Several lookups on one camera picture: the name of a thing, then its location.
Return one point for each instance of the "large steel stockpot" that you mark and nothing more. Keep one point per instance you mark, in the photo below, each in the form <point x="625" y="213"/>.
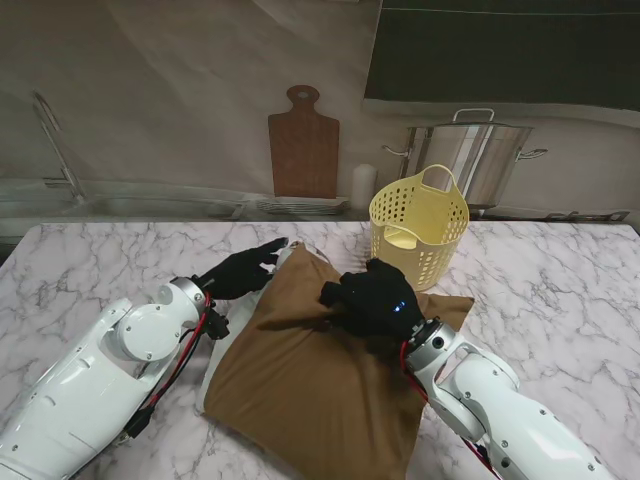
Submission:
<point x="480" y="155"/>

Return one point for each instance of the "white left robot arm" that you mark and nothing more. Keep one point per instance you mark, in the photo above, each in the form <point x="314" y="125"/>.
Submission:
<point x="75" y="390"/>

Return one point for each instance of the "steel kitchen sink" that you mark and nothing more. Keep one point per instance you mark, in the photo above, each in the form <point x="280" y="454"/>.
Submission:
<point x="150" y="206"/>

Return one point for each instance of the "yellow perforated laundry basket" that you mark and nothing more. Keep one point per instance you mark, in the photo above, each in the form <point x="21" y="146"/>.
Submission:
<point x="425" y="220"/>

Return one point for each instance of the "dark range hood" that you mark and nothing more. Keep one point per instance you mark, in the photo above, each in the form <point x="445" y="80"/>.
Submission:
<point x="500" y="50"/>

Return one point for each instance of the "brown pillowcase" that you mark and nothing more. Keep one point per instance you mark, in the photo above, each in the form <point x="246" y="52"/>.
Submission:
<point x="310" y="370"/>

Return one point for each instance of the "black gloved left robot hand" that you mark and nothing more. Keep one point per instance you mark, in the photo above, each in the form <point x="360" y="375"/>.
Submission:
<point x="240" y="275"/>

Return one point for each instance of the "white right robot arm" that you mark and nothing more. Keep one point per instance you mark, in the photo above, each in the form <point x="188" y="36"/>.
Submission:
<point x="500" y="400"/>

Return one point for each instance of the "black stove grate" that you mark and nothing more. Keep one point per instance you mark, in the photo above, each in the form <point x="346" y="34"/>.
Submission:
<point x="590" y="216"/>

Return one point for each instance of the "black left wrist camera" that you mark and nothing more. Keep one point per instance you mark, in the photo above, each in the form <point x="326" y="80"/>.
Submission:
<point x="217" y="325"/>

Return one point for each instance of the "stack of white plates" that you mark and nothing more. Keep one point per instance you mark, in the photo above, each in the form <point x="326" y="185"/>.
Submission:
<point x="300" y="206"/>

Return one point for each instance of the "brown wooden cutting board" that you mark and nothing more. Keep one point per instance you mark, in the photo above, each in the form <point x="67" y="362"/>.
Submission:
<point x="302" y="150"/>

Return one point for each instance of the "chrome kitchen faucet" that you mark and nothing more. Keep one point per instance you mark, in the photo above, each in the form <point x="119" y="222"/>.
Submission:
<point x="76" y="190"/>

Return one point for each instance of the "white pillow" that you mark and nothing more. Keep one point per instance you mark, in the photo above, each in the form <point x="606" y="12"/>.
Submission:
<point x="240" y="320"/>

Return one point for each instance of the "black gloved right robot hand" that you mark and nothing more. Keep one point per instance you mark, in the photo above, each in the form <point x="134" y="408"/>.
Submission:
<point x="375" y="300"/>

